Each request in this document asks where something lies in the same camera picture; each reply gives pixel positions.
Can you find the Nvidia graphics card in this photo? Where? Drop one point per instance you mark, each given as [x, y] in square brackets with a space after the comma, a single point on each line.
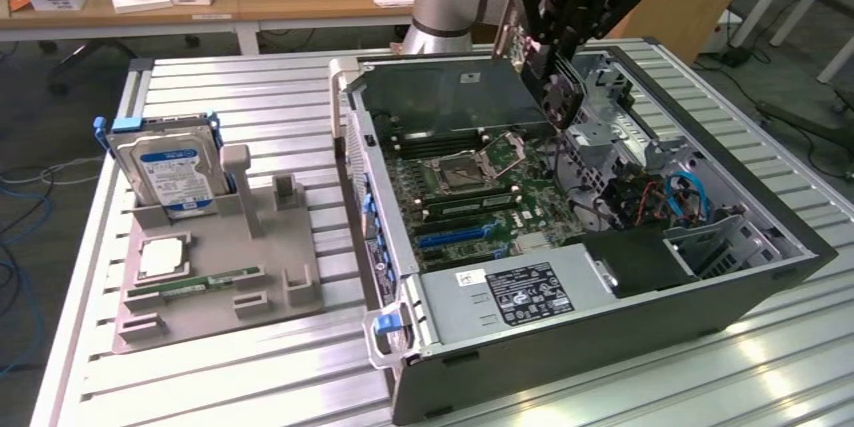
[561, 92]

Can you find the black power adapter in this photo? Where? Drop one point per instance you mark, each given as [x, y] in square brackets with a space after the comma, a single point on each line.
[735, 57]

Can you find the metal socket cover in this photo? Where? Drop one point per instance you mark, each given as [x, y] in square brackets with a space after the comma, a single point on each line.
[505, 152]

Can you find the metal drive cage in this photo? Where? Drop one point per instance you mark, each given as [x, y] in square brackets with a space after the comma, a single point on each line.
[601, 152]

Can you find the CPU socket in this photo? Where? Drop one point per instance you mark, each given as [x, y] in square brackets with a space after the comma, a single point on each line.
[461, 172]

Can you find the black stand foot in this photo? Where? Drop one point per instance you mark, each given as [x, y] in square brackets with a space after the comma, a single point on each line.
[801, 119]

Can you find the green motherboard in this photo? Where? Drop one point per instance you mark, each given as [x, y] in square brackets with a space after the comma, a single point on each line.
[534, 197]

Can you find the RAM stick black label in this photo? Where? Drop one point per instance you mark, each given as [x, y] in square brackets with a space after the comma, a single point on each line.
[468, 204]

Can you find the blue expansion slot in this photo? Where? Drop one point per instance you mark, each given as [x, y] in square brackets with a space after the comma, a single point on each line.
[450, 238]

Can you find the white desk label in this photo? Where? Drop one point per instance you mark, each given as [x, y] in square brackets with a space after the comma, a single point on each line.
[213, 16]

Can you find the metal disk bay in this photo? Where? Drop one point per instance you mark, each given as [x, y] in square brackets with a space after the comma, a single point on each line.
[721, 247]

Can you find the grey power supply unit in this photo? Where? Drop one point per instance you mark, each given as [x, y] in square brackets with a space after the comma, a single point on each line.
[461, 307]

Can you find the hard disk in blue caddy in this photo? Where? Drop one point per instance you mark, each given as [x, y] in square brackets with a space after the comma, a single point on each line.
[167, 172]

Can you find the blue case latch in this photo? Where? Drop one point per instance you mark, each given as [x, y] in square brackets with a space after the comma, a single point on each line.
[386, 324]

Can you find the grey printed parts rack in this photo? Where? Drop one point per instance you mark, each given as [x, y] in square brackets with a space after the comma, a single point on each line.
[214, 247]

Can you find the black open PC case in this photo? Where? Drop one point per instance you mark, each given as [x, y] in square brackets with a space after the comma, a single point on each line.
[568, 372]

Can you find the green RAM stick bare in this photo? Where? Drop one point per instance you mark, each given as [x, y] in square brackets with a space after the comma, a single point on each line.
[201, 281]

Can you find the silver CPU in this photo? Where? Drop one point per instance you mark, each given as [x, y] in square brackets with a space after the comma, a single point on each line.
[163, 256]

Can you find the orange box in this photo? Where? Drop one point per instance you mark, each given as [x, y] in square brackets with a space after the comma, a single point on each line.
[19, 1]

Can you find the white metal table frame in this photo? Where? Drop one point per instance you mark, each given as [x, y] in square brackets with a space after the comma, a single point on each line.
[777, 37]

